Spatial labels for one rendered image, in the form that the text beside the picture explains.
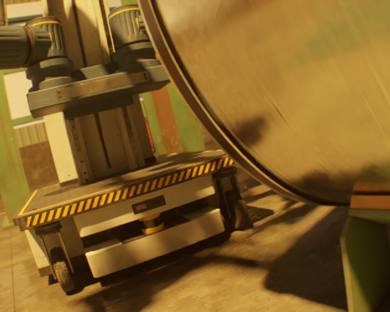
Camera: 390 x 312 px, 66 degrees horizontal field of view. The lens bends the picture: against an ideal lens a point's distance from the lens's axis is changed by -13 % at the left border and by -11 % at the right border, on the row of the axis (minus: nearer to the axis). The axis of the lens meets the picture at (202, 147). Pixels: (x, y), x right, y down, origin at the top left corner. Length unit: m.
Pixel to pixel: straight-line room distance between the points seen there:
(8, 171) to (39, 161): 6.82
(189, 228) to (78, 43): 1.23
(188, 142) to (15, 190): 2.09
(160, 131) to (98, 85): 3.34
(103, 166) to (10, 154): 1.79
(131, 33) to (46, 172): 8.90
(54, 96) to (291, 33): 1.23
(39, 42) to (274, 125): 1.24
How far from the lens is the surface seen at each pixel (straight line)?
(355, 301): 0.71
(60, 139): 1.98
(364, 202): 0.65
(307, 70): 0.43
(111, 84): 1.55
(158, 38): 0.61
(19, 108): 10.74
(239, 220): 1.47
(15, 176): 3.56
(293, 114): 0.50
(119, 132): 1.95
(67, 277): 1.30
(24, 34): 1.56
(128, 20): 1.70
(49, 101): 1.51
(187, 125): 4.15
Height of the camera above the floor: 0.49
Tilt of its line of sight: 4 degrees down
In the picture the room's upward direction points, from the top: 14 degrees counter-clockwise
